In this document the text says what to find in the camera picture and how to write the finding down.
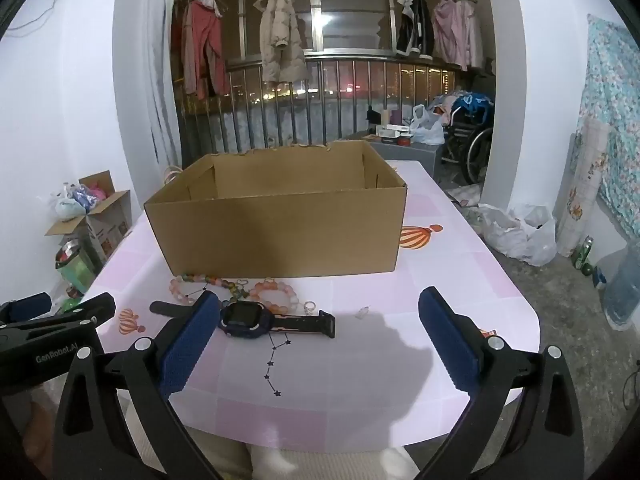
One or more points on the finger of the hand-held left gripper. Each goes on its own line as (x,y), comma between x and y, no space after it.
(75,312)
(25,306)

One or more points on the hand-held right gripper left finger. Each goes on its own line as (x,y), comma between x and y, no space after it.
(190,342)

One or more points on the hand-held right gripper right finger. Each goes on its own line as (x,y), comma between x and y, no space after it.
(450,342)

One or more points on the black smartwatch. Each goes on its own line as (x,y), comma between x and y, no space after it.
(240,317)

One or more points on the outline butterfly charm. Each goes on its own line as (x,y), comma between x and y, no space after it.
(241,283)

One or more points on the brown cardboard box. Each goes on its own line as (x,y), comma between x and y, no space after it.
(280,230)

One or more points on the green jar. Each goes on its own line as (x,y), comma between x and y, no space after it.
(77,270)

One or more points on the small open cardboard box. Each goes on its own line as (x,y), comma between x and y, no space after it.
(107,230)

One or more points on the pink printed tablecloth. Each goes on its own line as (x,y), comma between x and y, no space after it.
(350,385)

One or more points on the bundle of plastic bags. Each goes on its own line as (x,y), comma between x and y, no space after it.
(75,202)

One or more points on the large white plastic bag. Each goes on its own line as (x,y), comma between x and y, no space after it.
(520,240)

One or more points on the paper on floor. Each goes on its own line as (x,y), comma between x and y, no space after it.
(465,195)

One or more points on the green bottle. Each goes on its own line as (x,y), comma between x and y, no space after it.
(584,255)

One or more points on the clear water jug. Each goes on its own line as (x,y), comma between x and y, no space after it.
(622,295)

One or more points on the grey cabinet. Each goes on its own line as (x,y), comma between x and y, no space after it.
(415,155)

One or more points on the wheelchair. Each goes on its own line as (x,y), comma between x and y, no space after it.
(472,150)

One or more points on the rolled floral mat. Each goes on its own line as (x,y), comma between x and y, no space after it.
(582,190)

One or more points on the stack of flat boxes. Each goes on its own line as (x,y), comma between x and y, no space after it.
(395,135)

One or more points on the small white plastic bag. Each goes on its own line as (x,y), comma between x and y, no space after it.
(427,127)

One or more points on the purple cup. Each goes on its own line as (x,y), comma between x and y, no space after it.
(396,117)

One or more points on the small black object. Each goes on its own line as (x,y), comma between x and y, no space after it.
(372,116)

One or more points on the blue bag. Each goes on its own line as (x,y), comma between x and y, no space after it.
(472,100)

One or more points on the white curtain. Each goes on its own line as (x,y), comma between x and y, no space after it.
(162,85)

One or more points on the metal balcony railing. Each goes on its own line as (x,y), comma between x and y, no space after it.
(320,105)

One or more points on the teal floral hanging cloth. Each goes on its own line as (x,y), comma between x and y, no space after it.
(615,110)

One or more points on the red hanging garment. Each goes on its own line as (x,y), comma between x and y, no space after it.
(207,40)

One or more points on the pink hanging shirt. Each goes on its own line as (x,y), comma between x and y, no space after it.
(457,35)

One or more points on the black and white jacket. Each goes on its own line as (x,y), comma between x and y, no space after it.
(415,25)

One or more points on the beige puffer jacket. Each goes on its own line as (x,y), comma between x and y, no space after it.
(282,35)

